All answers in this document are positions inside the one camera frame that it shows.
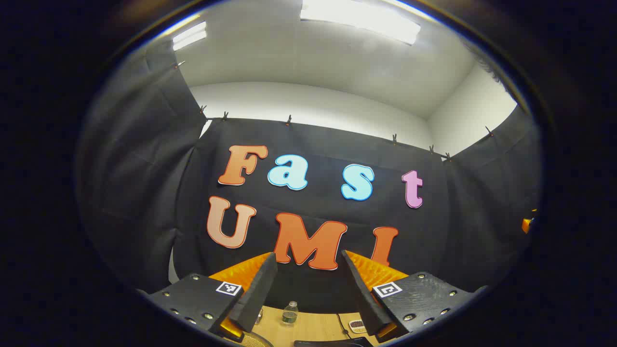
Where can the large ceiling light panel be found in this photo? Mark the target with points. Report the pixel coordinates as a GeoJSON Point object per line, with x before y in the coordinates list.
{"type": "Point", "coordinates": [361, 19]}

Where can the clear plastic water bottle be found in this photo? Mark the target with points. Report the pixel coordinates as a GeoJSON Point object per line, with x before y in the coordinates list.
{"type": "Point", "coordinates": [289, 313]}

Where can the small ceiling light panel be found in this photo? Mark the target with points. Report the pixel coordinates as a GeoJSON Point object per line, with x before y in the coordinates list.
{"type": "Point", "coordinates": [189, 35]}

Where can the row of black cloth clips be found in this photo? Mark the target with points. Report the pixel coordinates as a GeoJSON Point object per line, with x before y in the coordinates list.
{"type": "Point", "coordinates": [288, 120]}

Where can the black induction cooktop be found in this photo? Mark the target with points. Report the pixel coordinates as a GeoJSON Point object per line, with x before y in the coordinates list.
{"type": "Point", "coordinates": [332, 343]}

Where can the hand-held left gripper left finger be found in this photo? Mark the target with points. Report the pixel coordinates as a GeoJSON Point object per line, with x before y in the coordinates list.
{"type": "Point", "coordinates": [255, 299]}

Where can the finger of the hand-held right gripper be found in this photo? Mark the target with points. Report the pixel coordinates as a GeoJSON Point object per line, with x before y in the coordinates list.
{"type": "Point", "coordinates": [527, 224]}

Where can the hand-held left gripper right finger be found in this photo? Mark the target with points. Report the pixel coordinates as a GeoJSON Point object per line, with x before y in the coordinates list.
{"type": "Point", "coordinates": [364, 299]}

